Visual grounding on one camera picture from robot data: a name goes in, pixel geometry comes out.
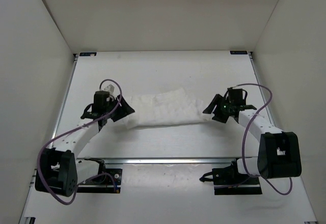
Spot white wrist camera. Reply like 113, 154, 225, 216
103, 85, 115, 99
227, 86, 241, 93

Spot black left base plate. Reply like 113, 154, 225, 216
77, 164, 123, 194

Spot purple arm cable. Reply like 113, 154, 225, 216
228, 83, 293, 195
37, 78, 123, 206

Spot white pleated skirt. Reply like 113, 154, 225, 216
123, 88, 212, 129

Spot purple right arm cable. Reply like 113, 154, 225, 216
228, 83, 293, 195

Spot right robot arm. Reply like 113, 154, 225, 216
203, 88, 302, 184

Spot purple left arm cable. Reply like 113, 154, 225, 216
37, 78, 123, 206

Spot left blue corner label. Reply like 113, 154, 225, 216
79, 52, 97, 57

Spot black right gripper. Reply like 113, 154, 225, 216
203, 94, 233, 123

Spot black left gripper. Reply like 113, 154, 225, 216
105, 93, 135, 122

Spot blue corner label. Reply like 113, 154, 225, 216
79, 52, 97, 57
230, 50, 248, 55

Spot right blue corner label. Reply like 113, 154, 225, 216
230, 50, 248, 55

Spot aluminium table edge rail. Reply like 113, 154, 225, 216
47, 156, 287, 166

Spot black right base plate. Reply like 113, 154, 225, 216
199, 166, 262, 195

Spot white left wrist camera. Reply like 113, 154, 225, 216
103, 85, 115, 99

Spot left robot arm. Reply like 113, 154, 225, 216
35, 90, 135, 197

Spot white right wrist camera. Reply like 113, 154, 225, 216
227, 86, 241, 93

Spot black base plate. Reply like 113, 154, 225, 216
77, 164, 123, 194
199, 166, 262, 195

